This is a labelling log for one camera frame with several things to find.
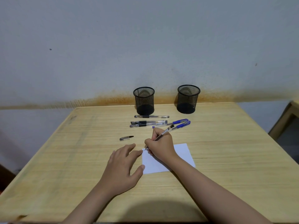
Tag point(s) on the person's right hand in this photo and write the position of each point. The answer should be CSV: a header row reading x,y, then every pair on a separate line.
x,y
163,146

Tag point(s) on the person's left hand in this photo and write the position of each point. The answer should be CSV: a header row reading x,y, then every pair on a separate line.
x,y
116,171

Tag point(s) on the person's left thumb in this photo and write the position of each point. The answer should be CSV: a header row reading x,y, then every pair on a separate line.
x,y
138,171

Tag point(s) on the person's right thumb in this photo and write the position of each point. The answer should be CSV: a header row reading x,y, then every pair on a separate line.
x,y
148,143

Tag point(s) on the person's left middle finger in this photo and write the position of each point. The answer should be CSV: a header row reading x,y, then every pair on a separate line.
x,y
128,148

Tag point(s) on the clear black gel pen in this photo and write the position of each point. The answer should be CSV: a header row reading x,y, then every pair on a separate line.
x,y
167,130

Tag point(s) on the white paper sheet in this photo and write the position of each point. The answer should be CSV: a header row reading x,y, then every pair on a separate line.
x,y
184,157

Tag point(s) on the person's left forearm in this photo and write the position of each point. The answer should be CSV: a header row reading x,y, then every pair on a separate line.
x,y
88,207

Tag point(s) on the person's right forearm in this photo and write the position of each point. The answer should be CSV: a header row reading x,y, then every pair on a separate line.
x,y
210,195

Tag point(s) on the clear black pen cap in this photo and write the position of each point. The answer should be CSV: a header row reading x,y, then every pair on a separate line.
x,y
126,138

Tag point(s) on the capped black gel pen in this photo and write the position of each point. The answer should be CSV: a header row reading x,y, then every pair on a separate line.
x,y
144,125
149,122
151,116

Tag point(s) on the capped blue gel pen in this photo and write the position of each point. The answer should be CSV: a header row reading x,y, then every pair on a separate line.
x,y
179,121
183,125

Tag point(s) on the black mesh pen cup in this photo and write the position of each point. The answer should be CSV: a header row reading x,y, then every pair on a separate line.
x,y
188,100
144,101

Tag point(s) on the dark brown furniture piece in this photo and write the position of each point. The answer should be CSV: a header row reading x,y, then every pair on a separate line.
x,y
5,178

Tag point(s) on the light wooden furniture frame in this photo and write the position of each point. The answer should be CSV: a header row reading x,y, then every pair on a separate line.
x,y
283,118

